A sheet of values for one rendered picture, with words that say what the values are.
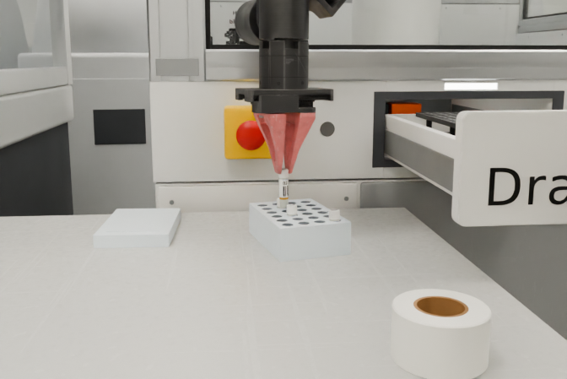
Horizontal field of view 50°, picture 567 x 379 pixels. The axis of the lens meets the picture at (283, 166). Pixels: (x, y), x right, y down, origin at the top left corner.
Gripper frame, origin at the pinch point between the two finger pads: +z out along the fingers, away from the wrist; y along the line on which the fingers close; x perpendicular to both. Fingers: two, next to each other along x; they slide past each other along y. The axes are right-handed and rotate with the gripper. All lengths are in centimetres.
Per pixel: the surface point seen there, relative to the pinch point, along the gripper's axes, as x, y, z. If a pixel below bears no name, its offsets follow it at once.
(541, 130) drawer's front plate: 21.1, -18.5, -5.8
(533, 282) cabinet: -8, -45, 22
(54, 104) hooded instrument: -101, 28, -2
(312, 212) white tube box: 1.9, -3.0, 5.4
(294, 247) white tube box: 7.5, 1.2, 7.7
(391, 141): -9.3, -19.4, -1.2
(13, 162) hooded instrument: -74, 36, 9
